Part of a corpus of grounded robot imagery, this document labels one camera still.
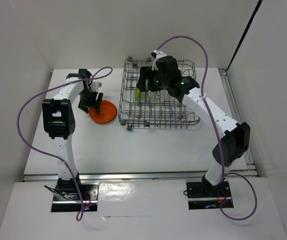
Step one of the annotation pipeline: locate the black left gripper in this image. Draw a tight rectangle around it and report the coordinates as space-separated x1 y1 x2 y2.
77 87 103 114

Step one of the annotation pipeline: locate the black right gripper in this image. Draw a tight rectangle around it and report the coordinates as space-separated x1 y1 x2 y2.
136 65 170 92

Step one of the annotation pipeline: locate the orange plate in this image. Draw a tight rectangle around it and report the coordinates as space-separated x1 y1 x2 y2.
88 100 117 124

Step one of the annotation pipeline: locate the green patterned white plate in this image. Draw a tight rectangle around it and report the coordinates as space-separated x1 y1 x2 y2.
145 90 152 103

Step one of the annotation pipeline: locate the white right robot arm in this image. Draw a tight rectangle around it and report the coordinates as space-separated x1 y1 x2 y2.
136 50 251 196

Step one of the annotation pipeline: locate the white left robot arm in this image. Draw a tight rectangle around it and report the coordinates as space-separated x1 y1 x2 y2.
42 69 103 200

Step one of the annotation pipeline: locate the lime green plate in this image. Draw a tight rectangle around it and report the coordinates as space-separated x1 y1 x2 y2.
135 88 142 102

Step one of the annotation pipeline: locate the black corner pole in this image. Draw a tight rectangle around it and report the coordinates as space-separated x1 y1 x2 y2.
225 0 263 72

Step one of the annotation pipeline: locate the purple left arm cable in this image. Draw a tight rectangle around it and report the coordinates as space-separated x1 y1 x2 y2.
17 66 113 222

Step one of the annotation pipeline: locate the grey wire dish rack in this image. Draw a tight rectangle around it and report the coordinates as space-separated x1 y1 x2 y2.
118 56 200 131

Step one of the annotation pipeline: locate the aluminium front rail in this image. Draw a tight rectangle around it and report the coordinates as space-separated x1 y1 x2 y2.
23 170 259 182

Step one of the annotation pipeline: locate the aluminium rail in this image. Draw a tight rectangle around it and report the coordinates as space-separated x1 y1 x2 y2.
23 170 259 182
218 68 259 177

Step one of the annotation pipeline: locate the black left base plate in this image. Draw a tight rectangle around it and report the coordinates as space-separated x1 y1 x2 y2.
50 183 99 213

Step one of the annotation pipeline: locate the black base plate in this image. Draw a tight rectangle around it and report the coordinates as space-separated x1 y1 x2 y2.
50 183 99 213
183 181 234 210

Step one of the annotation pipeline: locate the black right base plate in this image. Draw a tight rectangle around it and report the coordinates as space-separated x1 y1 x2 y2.
183 181 234 210

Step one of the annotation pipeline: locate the aluminium right side rail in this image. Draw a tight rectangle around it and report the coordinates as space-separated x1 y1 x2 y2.
218 68 259 177

